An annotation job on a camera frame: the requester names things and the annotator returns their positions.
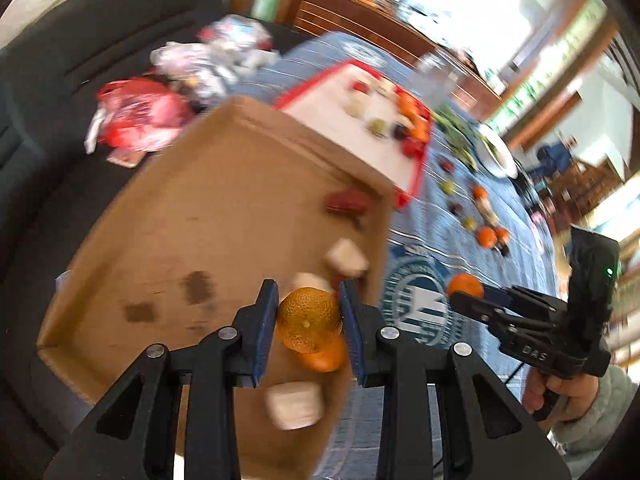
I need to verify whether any clear plastic pitcher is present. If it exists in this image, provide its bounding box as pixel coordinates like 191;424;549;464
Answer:
417;50;463;106

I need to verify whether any white printed plastic bag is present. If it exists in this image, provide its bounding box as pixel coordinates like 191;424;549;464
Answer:
197;14;281;68

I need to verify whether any white bowl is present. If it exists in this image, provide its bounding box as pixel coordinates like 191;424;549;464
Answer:
472;122;518;179

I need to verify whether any person's right forearm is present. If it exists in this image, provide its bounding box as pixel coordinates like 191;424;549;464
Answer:
547;365;636;478

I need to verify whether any blue plaid tablecloth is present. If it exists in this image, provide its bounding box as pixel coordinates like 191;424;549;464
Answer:
245;30;561;480

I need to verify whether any black sofa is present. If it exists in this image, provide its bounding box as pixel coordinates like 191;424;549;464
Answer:
0;0;301;461

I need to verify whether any red plastic bag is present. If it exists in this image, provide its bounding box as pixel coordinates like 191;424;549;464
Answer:
85;77;196;153

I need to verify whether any large red jujube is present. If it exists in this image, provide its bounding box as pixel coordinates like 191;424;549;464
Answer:
324;189;353;217

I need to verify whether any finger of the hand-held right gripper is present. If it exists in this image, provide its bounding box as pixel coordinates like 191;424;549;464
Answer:
451;294;552;337
481;285;569;319

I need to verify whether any red tray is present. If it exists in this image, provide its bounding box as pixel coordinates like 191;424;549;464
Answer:
274;59;435;208

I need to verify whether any green onion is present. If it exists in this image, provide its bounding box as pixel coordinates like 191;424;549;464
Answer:
431;106;458;133

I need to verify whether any cardboard box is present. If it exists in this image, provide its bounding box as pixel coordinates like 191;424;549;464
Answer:
36;96;401;480

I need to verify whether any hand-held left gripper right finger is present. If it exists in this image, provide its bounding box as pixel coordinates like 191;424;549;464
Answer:
339;280;573;480

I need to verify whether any leafy green vegetable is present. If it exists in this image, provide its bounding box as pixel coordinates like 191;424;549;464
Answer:
447;125;478;173

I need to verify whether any wooden sideboard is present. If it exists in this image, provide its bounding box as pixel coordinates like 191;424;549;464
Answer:
287;0;503;106

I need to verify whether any person's right hand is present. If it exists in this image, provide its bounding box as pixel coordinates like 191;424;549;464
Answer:
520;367;601;423

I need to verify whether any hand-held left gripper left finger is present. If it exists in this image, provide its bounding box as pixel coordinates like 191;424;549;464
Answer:
42;279;280;480

